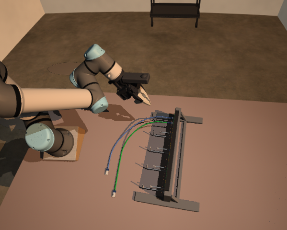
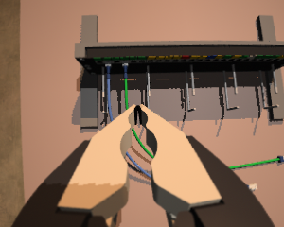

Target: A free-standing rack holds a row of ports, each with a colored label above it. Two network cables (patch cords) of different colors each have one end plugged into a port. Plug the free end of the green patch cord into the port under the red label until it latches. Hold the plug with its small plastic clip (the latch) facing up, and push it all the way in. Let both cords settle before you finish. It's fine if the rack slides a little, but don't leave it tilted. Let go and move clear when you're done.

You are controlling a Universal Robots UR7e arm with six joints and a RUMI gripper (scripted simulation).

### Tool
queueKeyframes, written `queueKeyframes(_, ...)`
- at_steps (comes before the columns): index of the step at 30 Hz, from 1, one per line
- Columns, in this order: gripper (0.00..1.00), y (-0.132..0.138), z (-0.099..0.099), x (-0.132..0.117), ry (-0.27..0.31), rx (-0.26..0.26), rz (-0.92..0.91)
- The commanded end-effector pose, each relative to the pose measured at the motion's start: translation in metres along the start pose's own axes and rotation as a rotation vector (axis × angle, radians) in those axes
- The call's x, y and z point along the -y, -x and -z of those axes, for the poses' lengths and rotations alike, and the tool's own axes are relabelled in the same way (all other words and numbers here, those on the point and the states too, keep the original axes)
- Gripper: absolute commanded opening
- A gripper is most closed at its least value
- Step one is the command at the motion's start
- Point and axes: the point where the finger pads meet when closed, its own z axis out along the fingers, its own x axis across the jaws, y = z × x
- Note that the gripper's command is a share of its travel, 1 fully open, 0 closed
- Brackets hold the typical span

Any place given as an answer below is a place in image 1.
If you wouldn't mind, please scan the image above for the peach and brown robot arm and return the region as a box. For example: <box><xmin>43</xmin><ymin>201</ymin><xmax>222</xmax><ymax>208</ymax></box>
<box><xmin>0</xmin><ymin>44</ymin><xmax>122</xmax><ymax>157</ymax></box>

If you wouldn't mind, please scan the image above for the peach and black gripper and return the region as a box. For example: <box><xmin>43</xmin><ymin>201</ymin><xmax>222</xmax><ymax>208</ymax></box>
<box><xmin>108</xmin><ymin>70</ymin><xmax>151</xmax><ymax>105</ymax></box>

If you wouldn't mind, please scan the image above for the dark grey port rack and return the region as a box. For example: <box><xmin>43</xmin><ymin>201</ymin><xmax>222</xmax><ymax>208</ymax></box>
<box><xmin>135</xmin><ymin>107</ymin><xmax>203</xmax><ymax>212</ymax></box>

